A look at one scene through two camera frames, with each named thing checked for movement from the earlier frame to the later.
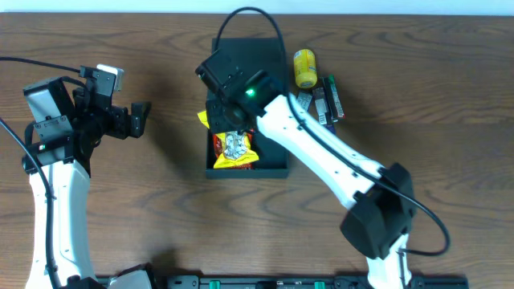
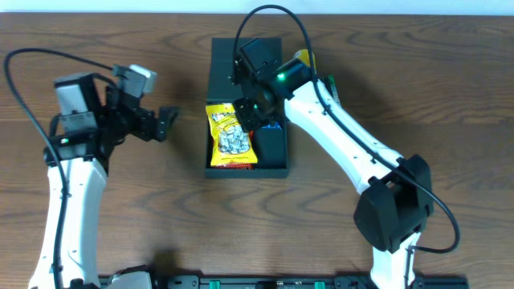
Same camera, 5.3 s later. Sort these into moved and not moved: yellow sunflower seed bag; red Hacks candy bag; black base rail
Moved: red Hacks candy bag
Not moved: black base rail; yellow sunflower seed bag
